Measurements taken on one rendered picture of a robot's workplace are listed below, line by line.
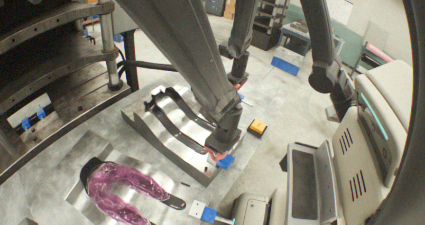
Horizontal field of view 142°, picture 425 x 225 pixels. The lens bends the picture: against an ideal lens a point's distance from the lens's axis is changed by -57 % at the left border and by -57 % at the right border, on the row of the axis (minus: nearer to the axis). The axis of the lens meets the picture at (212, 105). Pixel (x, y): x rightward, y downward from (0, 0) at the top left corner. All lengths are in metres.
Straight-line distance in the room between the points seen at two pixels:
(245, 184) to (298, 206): 1.18
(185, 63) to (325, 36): 0.34
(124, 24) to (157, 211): 0.97
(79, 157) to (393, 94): 0.80
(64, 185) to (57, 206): 0.16
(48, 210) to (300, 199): 0.82
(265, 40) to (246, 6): 3.88
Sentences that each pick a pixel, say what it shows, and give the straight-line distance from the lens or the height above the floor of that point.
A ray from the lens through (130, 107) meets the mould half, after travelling 0.81.
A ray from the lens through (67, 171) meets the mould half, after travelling 0.64.
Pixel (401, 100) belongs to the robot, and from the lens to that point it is 0.32.
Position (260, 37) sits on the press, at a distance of 4.38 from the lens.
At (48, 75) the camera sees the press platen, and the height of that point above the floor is 1.03.
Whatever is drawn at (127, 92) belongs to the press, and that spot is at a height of 0.76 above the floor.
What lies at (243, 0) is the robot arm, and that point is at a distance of 0.48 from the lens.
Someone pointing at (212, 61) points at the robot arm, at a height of 1.31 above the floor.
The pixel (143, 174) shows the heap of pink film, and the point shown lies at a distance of 0.53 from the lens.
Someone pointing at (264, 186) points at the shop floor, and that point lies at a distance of 1.64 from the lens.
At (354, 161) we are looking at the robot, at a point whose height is 1.16.
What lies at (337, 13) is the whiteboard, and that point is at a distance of 6.72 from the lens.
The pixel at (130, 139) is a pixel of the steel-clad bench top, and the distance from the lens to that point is 0.76.
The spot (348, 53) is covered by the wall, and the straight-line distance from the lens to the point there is 6.92.
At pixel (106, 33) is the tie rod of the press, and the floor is 1.14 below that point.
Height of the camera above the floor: 1.38
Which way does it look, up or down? 40 degrees down
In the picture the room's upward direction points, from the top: 10 degrees clockwise
